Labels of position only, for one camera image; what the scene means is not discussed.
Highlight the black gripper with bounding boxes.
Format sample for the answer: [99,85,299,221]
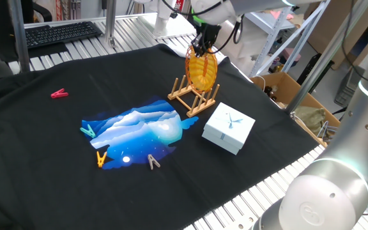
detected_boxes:
[190,23,222,58]

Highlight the orange woven basket dish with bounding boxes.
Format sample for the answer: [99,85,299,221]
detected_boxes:
[185,45,219,94]

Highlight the wooden dish rack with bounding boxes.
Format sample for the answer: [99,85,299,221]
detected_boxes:
[167,75,220,118]

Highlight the white metal shelf rack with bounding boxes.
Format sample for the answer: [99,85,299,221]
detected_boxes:
[244,0,328,77]

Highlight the white stand on plate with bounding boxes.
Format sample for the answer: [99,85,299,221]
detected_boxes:
[138,0,197,41]

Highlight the pale blue gift box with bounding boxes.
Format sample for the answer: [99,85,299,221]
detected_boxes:
[201,102,256,156]

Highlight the pink box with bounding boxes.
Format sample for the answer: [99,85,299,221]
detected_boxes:
[282,47,302,63]

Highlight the open cardboard box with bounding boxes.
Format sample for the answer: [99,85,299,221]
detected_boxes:
[250,72,341,147]

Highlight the black case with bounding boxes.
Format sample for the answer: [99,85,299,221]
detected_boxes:
[296,52,335,86]

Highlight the beige clothespin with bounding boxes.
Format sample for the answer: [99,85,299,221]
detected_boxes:
[147,153,161,171]

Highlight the olive cloth bag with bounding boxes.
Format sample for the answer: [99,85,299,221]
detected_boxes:
[291,105,327,137]

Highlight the large brown cardboard carton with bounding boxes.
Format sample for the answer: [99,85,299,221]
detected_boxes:
[305,0,368,70]

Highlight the teal clothespin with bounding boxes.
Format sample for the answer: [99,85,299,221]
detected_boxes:
[79,123,96,139]

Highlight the black keyboard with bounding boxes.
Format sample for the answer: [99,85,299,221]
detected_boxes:
[24,20,104,49]

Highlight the pink clothespin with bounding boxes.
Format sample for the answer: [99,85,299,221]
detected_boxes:
[50,88,70,99]

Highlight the orange clothespin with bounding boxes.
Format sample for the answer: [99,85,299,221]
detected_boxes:
[96,150,108,169]

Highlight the grey plastic crate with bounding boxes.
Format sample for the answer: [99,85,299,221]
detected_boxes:
[333,65,368,108]

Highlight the black office chair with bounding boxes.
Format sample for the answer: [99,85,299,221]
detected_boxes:
[20,0,53,24]

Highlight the black cloth with blue print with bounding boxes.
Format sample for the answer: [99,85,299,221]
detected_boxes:
[0,43,319,230]

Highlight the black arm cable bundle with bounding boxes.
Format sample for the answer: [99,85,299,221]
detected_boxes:
[161,0,245,55]

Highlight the aluminium frame post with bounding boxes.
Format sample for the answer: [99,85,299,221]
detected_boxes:
[8,0,31,73]
[103,0,118,49]
[285,0,368,114]

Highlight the wire clothes hangers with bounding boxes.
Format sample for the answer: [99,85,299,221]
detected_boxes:
[316,120,340,143]

